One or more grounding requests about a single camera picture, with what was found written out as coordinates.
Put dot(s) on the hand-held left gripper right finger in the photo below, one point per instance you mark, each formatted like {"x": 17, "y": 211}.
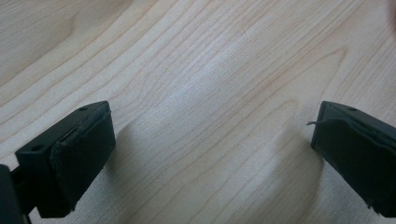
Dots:
{"x": 358, "y": 149}

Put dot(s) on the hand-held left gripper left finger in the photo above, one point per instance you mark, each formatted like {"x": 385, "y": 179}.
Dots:
{"x": 71, "y": 155}

